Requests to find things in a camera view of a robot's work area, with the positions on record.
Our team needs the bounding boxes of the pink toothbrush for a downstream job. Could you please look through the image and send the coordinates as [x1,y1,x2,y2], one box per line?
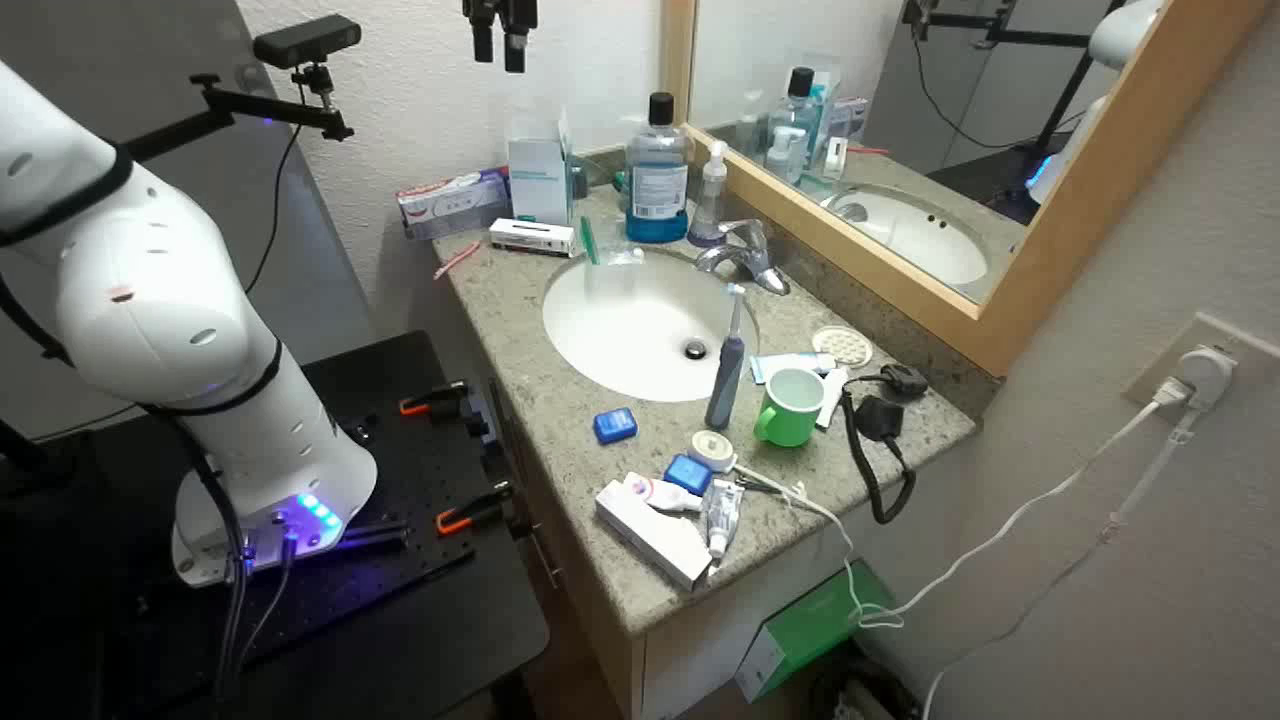
[429,235,494,284]

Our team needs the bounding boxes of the clear plastic container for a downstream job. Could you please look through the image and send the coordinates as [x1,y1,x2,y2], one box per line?
[498,96,574,229]

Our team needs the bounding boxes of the white toothpaste carton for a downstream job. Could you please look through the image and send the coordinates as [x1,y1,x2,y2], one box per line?
[393,165,515,238]

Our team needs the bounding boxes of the blue mouthwash bottle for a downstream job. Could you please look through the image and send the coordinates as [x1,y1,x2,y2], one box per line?
[619,87,695,249]

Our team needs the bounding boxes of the small white soap dispenser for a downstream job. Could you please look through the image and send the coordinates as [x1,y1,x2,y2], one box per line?
[689,134,735,250]

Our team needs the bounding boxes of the white sink basin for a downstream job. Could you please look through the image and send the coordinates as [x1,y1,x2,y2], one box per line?
[534,249,765,407]

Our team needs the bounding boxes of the chrome faucet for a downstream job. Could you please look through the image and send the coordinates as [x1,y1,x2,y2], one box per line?
[693,214,797,301]

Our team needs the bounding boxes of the orange black clamp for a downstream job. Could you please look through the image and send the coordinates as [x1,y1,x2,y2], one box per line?
[431,476,515,545]
[393,376,475,423]

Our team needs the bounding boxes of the small blue floss container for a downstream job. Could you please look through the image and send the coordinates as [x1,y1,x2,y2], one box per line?
[587,403,639,447]

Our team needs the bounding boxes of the white round soap disc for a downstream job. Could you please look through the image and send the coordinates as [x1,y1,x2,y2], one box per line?
[806,324,877,366]

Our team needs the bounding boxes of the wooden framed mirror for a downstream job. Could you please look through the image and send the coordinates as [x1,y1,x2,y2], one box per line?
[657,0,1274,376]

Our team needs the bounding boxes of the green mug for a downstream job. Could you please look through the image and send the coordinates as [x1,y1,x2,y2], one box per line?
[753,358,831,453]

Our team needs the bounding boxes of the blue square container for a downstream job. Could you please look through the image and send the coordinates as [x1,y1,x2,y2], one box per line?
[660,453,717,501]

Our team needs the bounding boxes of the small white pink tube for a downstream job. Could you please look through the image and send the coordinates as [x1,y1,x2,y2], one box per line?
[625,476,706,519]

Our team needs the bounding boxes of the white toothpaste tube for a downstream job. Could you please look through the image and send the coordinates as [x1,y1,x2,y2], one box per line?
[695,476,746,562]

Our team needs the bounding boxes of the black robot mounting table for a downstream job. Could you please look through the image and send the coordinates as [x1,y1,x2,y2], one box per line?
[0,329,553,720]

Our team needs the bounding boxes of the beige vanity cabinet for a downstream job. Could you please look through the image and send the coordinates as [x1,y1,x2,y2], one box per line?
[483,384,870,720]

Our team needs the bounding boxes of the green cardboard box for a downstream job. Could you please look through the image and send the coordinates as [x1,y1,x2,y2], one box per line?
[733,554,899,707]

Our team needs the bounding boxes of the white power adapter plug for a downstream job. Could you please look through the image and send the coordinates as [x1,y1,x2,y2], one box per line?
[1150,341,1240,417]

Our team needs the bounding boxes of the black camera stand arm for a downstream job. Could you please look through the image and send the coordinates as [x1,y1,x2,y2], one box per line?
[122,58,360,166]

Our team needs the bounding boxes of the black camera cable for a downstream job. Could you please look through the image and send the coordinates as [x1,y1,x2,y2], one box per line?
[234,120,309,301]

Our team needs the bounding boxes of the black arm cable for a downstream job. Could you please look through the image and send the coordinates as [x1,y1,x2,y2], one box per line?
[0,140,290,421]

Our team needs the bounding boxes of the black corded hair appliance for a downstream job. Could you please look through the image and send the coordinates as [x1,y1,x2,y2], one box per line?
[836,358,930,527]

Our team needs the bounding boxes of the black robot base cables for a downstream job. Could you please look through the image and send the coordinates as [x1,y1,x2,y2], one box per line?
[197,435,305,720]

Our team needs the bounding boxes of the white charger cable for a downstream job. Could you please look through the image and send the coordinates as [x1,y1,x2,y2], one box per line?
[725,376,1195,635]

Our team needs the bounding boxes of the thin grey wall cable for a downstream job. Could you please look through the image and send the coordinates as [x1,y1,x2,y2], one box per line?
[917,403,1203,720]

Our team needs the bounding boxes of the beige wall outlet plate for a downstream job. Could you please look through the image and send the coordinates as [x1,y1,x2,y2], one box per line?
[1122,309,1280,417]

